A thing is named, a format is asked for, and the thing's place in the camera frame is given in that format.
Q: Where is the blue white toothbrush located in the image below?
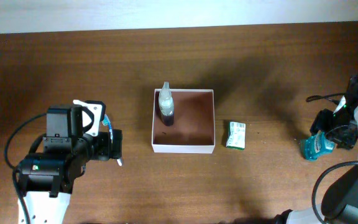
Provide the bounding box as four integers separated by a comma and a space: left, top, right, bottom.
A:
102, 114, 124, 167

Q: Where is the blue mouthwash bottle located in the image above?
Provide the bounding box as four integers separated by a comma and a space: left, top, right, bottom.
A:
300, 132, 335, 161

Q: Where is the clear bottle with purple liquid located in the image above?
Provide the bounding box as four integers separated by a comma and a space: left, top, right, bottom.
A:
158, 82, 174, 126

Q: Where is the green white packet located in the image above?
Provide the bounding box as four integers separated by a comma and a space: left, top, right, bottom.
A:
226, 121, 246, 150

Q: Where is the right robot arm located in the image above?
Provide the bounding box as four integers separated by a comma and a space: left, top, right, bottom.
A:
271, 73, 358, 224

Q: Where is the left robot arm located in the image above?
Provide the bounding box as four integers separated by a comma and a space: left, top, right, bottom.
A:
12, 100, 123, 223

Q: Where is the white cardboard box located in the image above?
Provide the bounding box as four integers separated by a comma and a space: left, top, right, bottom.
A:
151, 89, 216, 154

